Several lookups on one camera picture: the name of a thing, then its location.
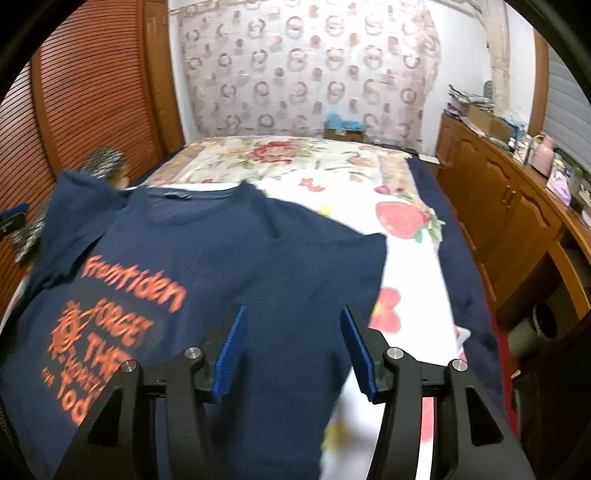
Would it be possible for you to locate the flat cardboard box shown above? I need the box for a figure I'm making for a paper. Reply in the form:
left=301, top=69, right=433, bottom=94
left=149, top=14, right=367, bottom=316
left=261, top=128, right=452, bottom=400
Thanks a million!
left=464, top=105, right=515, bottom=141

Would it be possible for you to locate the navy bed sheet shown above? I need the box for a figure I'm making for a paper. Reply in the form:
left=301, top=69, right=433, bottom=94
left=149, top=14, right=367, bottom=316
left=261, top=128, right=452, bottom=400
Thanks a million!
left=124, top=156, right=519, bottom=437

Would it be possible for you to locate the picture frame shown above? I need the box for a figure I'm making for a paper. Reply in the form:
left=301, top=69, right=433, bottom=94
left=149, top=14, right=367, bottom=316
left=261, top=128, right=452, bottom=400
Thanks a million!
left=546, top=161, right=575, bottom=206

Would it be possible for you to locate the wooden louvered wardrobe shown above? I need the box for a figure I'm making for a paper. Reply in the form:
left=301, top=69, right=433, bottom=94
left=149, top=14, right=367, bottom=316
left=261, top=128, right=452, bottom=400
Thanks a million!
left=0, top=0, right=186, bottom=319

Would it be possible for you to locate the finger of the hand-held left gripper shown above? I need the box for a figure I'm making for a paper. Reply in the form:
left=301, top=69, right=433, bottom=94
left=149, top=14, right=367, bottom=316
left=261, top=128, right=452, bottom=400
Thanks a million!
left=0, top=207, right=29, bottom=235

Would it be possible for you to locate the beige window curtain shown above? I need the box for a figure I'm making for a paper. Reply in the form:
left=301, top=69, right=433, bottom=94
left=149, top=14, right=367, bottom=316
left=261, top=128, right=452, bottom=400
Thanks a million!
left=482, top=0, right=511, bottom=109

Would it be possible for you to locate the wooden sideboard cabinet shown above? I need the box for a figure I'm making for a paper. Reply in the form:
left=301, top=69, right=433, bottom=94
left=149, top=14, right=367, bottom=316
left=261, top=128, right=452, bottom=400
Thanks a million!
left=435, top=113, right=591, bottom=324

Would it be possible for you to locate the brown cardboard box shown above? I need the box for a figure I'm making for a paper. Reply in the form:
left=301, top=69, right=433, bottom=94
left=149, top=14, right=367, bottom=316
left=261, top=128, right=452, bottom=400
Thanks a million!
left=323, top=128, right=365, bottom=143

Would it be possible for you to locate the stack of folded cloths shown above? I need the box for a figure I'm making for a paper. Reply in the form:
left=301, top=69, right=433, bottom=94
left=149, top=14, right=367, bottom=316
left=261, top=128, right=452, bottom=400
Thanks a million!
left=445, top=84, right=494, bottom=117

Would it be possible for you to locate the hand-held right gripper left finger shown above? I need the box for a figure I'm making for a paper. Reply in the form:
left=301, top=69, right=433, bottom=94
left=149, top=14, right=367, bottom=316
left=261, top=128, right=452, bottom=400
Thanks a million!
left=53, top=304, right=247, bottom=480

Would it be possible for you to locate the speckled grey cloth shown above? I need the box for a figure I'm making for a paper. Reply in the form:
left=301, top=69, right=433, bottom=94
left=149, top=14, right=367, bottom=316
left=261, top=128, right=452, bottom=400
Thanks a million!
left=78, top=147, right=129, bottom=182

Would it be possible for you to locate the grey window blind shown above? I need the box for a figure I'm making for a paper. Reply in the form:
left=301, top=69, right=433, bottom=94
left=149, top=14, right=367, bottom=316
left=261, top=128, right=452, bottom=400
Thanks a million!
left=544, top=45, right=591, bottom=163

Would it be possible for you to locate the navy t-shirt with orange print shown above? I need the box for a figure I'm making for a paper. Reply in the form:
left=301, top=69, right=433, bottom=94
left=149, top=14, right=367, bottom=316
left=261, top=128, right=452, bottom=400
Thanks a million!
left=0, top=171, right=389, bottom=480

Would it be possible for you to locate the white round pot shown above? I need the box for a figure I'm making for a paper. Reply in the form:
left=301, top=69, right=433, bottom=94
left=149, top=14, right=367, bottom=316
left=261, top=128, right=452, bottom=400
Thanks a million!
left=507, top=302, right=560, bottom=361

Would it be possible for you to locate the blue plastic bag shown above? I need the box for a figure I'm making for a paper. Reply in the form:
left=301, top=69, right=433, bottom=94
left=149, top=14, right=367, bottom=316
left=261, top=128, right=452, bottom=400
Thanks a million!
left=324, top=112, right=366, bottom=132

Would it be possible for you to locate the ring patterned curtain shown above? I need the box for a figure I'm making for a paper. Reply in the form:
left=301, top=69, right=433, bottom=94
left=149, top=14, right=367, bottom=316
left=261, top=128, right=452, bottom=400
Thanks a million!
left=178, top=0, right=443, bottom=140

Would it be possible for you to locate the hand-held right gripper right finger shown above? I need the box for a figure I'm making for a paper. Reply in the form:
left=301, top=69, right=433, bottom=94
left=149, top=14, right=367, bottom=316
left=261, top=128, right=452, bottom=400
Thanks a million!
left=341, top=307, right=536, bottom=480

